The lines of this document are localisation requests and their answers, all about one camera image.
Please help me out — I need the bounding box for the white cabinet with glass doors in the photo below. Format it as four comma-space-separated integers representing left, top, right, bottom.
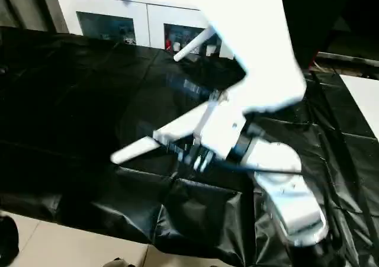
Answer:
53, 0, 235, 59

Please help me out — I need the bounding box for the white flat board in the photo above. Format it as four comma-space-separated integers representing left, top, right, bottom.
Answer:
339, 74, 379, 137

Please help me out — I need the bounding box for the black mat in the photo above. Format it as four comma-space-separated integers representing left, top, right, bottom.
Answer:
0, 25, 379, 267

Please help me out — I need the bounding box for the grey curtain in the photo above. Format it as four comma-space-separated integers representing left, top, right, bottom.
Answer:
0, 0, 69, 33

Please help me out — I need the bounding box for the white plastic table top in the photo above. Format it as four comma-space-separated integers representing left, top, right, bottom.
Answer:
180, 0, 307, 114

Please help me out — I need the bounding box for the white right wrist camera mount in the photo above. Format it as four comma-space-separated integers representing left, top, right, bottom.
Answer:
192, 99, 247, 161

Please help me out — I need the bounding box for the black cabinet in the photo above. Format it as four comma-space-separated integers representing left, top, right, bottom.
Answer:
281, 0, 379, 69

